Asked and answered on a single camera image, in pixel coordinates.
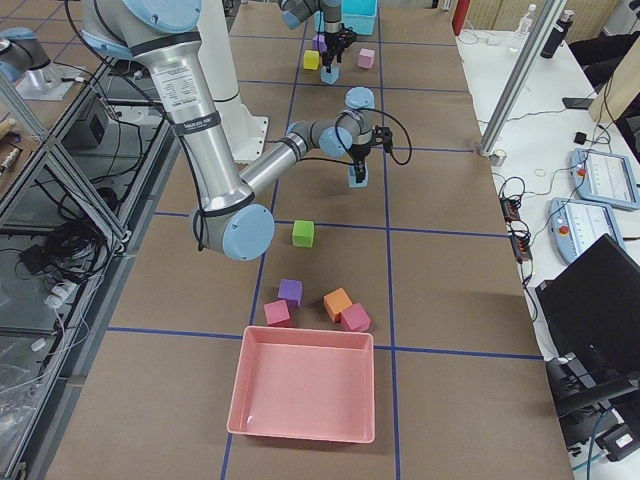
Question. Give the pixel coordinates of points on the magenta block near bin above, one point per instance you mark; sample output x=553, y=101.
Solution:
x=277, y=314

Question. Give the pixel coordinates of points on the green block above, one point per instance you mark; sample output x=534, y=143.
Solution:
x=303, y=233

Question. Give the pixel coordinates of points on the red plastic bin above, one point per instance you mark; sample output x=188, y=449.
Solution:
x=304, y=384

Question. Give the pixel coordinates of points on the black laptop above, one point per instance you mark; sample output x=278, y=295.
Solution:
x=593, y=306

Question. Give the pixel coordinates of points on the light pink block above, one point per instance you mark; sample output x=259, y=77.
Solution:
x=366, y=58

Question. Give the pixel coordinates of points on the light blue block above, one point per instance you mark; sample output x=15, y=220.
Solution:
x=352, y=179
x=330, y=75

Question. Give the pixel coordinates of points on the blue teach pendant near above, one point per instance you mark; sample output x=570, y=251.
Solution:
x=575, y=225

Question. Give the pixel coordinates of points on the magenta block beside orange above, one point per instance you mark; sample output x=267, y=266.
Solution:
x=355, y=318

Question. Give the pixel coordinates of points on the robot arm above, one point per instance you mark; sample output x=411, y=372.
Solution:
x=164, y=37
x=297, y=12

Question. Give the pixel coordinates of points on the blue teach pendant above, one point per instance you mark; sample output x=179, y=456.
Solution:
x=575, y=225
x=604, y=177

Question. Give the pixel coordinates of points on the black water bottle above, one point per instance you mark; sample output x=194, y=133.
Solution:
x=558, y=34

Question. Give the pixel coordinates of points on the orange block right side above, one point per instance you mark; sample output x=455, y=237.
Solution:
x=335, y=303

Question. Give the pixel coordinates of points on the yellow block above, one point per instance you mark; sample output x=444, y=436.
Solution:
x=311, y=60

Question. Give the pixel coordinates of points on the aluminium frame post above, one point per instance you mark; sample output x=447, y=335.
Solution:
x=532, y=33

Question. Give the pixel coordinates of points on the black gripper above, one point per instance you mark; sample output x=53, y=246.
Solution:
x=359, y=152
x=329, y=41

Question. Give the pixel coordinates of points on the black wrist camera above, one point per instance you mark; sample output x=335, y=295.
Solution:
x=383, y=136

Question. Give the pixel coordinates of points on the cyan plastic bin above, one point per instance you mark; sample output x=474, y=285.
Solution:
x=357, y=15

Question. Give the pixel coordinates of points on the blue teach pendant far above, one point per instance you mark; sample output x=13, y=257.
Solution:
x=604, y=177

